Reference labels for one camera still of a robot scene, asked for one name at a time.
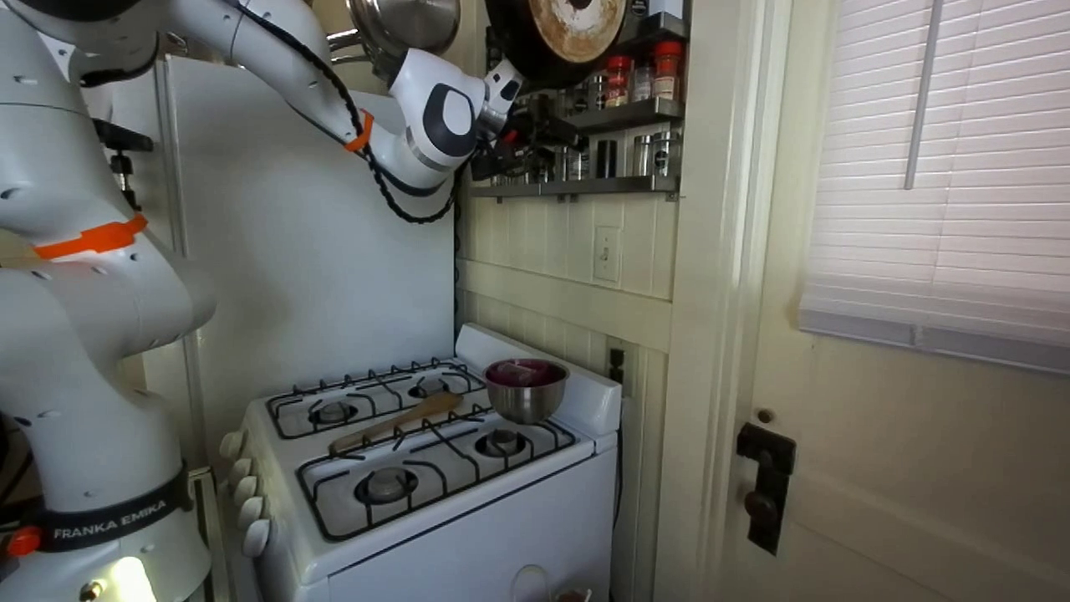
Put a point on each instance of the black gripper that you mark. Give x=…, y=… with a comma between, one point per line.
x=521, y=130

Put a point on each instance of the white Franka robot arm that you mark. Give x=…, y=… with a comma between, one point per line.
x=89, y=446

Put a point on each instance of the dark small spice jar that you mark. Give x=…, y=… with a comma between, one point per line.
x=607, y=158

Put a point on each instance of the red spice jar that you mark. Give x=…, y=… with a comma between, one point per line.
x=619, y=82
x=665, y=71

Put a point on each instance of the black hanging frying pan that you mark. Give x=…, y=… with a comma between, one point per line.
x=571, y=27

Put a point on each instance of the large white panel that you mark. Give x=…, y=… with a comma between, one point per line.
x=290, y=280

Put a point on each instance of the black double burner grate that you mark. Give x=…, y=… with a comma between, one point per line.
x=439, y=468
x=369, y=391

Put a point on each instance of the wooden spatula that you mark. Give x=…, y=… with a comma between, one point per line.
x=397, y=421

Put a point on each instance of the white blind wand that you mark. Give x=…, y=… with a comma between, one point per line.
x=920, y=101

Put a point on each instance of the white window blind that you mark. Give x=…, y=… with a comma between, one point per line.
x=946, y=188

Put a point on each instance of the grey metal pole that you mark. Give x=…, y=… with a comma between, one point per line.
x=164, y=111

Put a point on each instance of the black door lock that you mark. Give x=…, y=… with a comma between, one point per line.
x=766, y=487

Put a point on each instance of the white gas stove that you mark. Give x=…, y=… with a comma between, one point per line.
x=469, y=535

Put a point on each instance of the white stove knob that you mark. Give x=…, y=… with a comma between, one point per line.
x=232, y=444
x=253, y=514
x=245, y=487
x=257, y=535

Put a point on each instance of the cream door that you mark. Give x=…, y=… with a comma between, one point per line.
x=914, y=480

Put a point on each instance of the metal wall spice rack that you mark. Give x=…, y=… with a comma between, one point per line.
x=623, y=116

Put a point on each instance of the wall power outlet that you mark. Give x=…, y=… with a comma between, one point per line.
x=603, y=256

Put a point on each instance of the black wall outlet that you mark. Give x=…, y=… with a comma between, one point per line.
x=616, y=367

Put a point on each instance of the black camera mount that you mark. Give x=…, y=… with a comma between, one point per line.
x=125, y=134

